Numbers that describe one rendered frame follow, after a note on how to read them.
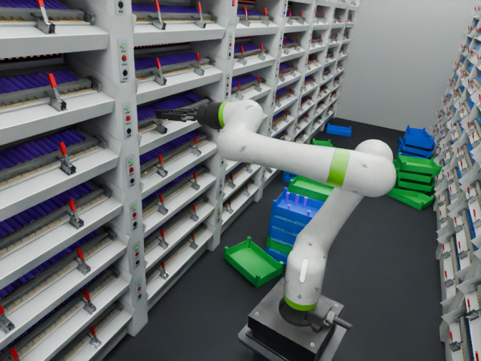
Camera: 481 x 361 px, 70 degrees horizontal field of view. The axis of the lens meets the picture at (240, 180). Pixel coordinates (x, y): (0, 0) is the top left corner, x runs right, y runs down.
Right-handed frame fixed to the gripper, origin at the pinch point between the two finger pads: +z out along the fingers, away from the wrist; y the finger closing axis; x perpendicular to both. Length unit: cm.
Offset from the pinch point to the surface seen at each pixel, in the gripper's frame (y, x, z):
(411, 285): 80, -116, -94
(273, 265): 51, -101, -20
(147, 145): -11.3, -8.9, 1.4
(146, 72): -2.6, 15.6, 3.2
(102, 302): -39, -63, 13
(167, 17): 10.8, 33.5, 0.0
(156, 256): -7, -63, 12
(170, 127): 6.5, -6.8, 3.5
